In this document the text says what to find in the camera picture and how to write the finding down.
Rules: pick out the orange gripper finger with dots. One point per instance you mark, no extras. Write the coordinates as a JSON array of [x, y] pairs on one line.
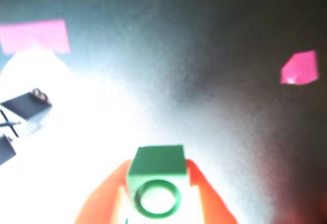
[[104, 196], [212, 203]]

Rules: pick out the dark faceted cube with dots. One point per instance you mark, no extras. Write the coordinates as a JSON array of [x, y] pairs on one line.
[[23, 104]]

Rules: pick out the magenta glossy tape piece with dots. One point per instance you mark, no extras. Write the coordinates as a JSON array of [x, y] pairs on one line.
[[300, 67]]

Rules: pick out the large pink tape patch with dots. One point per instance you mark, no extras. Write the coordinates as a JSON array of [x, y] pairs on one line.
[[35, 36]]

